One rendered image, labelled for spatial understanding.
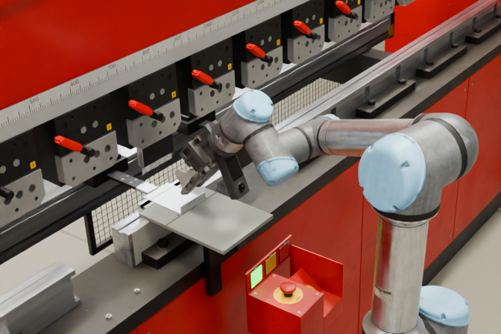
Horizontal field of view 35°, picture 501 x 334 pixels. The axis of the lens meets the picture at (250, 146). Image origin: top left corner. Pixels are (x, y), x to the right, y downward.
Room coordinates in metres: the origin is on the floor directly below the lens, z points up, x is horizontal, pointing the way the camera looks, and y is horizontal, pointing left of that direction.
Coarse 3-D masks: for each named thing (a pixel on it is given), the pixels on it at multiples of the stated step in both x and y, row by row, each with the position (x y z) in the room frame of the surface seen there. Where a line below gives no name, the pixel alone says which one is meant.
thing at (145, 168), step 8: (168, 136) 1.70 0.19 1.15; (152, 144) 1.66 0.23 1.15; (160, 144) 1.68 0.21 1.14; (168, 144) 1.70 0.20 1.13; (144, 152) 1.64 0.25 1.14; (152, 152) 1.66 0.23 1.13; (160, 152) 1.68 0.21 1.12; (168, 152) 1.70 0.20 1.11; (144, 160) 1.64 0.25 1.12; (152, 160) 1.66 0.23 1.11; (160, 160) 1.69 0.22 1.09; (144, 168) 1.65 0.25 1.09; (152, 168) 1.67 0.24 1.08
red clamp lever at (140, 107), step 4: (132, 100) 1.55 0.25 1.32; (132, 104) 1.54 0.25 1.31; (136, 104) 1.54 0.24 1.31; (140, 104) 1.55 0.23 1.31; (144, 104) 1.56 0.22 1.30; (136, 108) 1.54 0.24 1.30; (140, 108) 1.55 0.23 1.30; (144, 108) 1.55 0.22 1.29; (148, 108) 1.56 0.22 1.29; (140, 112) 1.56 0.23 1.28; (144, 112) 1.56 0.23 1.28; (148, 112) 1.56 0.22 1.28; (152, 112) 1.57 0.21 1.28; (156, 112) 1.59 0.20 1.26; (152, 116) 1.59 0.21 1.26; (156, 116) 1.58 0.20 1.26; (160, 116) 1.58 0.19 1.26; (160, 120) 1.58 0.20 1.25
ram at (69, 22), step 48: (0, 0) 1.37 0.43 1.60; (48, 0) 1.45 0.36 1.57; (96, 0) 1.54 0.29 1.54; (144, 0) 1.63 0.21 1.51; (192, 0) 1.75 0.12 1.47; (240, 0) 1.88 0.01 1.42; (288, 0) 2.03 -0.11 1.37; (0, 48) 1.36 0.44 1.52; (48, 48) 1.44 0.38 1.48; (96, 48) 1.52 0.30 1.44; (144, 48) 1.63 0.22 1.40; (192, 48) 1.74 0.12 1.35; (0, 96) 1.34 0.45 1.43; (96, 96) 1.51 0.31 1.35
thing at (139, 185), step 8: (120, 160) 1.82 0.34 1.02; (112, 168) 1.79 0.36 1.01; (120, 168) 1.82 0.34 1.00; (96, 176) 1.75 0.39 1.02; (104, 176) 1.77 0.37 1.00; (112, 176) 1.77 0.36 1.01; (120, 176) 1.77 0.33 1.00; (128, 176) 1.77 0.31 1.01; (88, 184) 1.76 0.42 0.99; (96, 184) 1.75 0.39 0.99; (128, 184) 1.73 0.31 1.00; (136, 184) 1.72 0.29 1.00; (144, 184) 1.72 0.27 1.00; (144, 192) 1.69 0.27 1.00
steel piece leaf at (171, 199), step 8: (168, 192) 1.68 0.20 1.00; (176, 192) 1.68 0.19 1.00; (152, 200) 1.65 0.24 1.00; (160, 200) 1.65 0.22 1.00; (168, 200) 1.65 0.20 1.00; (176, 200) 1.65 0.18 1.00; (184, 200) 1.65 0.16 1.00; (192, 200) 1.62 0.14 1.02; (200, 200) 1.63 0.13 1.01; (168, 208) 1.61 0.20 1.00; (176, 208) 1.61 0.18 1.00; (184, 208) 1.59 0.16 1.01
